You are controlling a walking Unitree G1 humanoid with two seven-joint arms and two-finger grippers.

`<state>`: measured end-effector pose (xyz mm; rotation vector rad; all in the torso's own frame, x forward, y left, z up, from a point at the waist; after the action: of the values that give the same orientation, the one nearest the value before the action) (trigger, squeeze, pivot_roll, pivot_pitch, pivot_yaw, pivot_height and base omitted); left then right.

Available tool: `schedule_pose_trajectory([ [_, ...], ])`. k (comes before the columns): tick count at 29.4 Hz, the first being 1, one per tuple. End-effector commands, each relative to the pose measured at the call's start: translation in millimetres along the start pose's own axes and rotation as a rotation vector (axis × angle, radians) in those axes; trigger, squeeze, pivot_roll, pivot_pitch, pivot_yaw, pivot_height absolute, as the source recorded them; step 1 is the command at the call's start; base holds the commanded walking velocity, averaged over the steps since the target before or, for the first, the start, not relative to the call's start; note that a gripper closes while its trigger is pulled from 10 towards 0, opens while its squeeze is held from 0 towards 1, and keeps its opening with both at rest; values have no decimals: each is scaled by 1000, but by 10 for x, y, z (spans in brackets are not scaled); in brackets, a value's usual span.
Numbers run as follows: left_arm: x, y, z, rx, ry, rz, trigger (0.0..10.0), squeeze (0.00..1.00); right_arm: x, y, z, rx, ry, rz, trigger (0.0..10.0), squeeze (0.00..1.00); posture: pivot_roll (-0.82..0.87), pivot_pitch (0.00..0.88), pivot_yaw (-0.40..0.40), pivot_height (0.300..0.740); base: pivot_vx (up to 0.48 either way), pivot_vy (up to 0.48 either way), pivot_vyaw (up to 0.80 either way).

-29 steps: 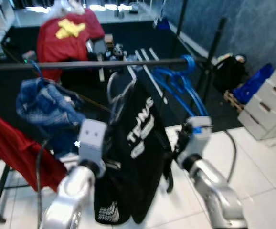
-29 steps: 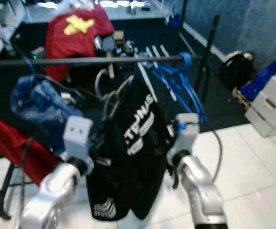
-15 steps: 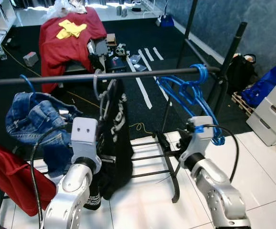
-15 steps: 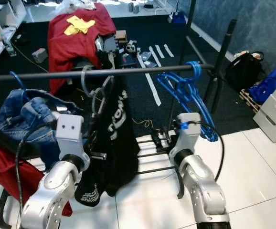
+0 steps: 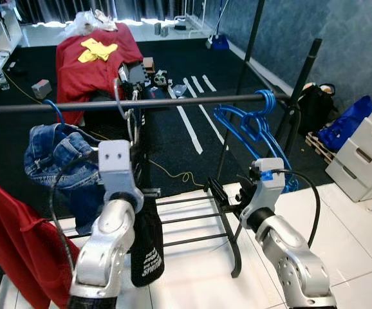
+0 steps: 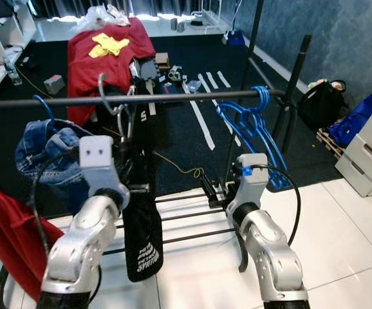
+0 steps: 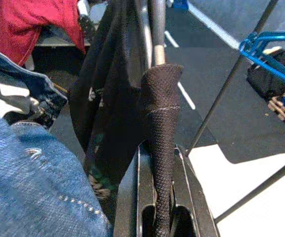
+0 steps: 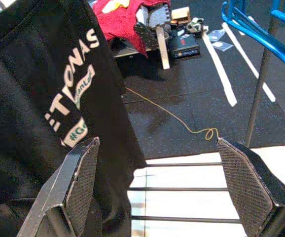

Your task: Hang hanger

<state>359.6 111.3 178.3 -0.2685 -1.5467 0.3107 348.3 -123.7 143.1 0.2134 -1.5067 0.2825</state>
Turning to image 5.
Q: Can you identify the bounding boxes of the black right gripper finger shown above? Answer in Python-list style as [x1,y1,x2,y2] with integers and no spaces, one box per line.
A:
[207,179,228,207]

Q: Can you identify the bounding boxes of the black t-shirt with white print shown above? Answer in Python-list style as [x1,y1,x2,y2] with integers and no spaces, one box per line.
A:
[118,103,167,287]

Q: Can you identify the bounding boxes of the grey plastic hanger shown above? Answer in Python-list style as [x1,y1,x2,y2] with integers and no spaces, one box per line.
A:
[113,77,142,145]

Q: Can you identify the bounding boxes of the blue plastic hanger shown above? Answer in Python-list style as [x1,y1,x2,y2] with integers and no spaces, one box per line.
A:
[213,89,299,194]
[217,92,297,191]
[43,98,66,126]

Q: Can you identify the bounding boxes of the black metal clothes rack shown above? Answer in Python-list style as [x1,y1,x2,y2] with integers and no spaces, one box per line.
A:
[0,0,323,309]

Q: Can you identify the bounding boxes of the wooden pallet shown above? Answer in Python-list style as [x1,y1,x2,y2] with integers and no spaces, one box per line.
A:
[305,132,338,165]

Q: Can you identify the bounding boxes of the black fabric bag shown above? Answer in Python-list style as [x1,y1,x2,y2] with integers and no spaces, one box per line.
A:
[299,82,337,136]

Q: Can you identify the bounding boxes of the blue fabric bag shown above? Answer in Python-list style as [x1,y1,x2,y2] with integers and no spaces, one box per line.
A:
[318,95,372,152]

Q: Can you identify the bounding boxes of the white plastic drawer unit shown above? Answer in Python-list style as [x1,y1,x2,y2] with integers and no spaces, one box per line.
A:
[326,90,372,203]

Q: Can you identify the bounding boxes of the grey boxy machine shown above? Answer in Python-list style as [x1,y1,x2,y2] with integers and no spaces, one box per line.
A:
[127,61,149,84]

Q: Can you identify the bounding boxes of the blue mop head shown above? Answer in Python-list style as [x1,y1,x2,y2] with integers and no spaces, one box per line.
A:
[207,35,232,51]

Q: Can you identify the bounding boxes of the blue denim jeans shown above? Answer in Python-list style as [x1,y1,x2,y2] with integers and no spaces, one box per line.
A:
[24,122,119,236]

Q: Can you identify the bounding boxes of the red cloth with yellow star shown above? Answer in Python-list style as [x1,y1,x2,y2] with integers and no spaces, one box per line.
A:
[55,23,145,126]

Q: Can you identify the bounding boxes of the small grey box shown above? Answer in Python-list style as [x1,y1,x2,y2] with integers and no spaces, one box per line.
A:
[32,79,53,99]

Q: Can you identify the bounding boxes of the red t-shirt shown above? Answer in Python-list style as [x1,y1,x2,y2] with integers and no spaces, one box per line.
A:
[0,169,80,309]

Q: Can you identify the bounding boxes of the dark pleated curtain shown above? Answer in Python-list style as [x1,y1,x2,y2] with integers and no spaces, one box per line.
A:
[15,0,219,25]

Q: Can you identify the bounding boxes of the white crumpled plastic bag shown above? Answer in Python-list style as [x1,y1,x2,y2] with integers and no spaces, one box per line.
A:
[64,10,119,39]

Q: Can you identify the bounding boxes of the clear plastic bottle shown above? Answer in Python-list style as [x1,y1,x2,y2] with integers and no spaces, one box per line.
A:
[0,61,10,91]

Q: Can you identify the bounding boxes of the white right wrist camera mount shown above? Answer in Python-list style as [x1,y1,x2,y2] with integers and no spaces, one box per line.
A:
[237,158,285,229]

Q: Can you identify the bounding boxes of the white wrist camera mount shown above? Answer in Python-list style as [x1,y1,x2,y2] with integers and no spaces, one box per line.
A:
[237,158,285,229]
[98,140,145,207]

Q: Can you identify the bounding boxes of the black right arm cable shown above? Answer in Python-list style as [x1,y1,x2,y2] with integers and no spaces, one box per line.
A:
[279,169,321,250]

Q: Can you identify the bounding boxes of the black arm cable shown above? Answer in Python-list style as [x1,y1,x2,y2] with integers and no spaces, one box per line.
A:
[279,169,321,250]
[48,151,103,271]

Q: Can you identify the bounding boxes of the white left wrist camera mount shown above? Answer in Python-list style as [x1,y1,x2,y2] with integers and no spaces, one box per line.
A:
[98,140,145,207]

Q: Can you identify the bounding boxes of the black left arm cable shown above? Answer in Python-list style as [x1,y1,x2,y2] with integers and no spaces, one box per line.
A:
[48,151,103,271]

